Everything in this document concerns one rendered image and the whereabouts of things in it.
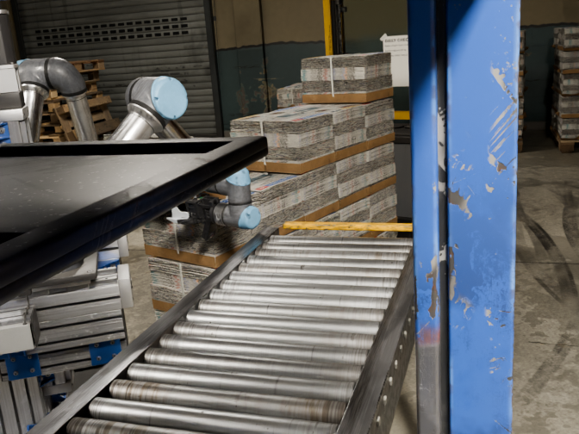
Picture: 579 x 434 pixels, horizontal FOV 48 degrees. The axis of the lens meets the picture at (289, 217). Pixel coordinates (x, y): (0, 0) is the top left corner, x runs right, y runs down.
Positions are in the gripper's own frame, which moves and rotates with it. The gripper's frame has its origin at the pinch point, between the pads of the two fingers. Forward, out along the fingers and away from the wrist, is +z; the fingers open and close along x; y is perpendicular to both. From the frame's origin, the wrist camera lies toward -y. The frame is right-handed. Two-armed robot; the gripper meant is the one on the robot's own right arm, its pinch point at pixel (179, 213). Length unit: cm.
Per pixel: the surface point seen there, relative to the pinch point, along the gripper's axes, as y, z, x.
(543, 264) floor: -131, -57, -200
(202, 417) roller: 16, -96, 83
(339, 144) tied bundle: -14, -2, -98
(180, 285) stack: -33.9, 14.2, -1.0
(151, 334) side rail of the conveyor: 12, -63, 67
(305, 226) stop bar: -3.8, -47.5, -9.1
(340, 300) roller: 4, -89, 32
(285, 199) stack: -20, -3, -52
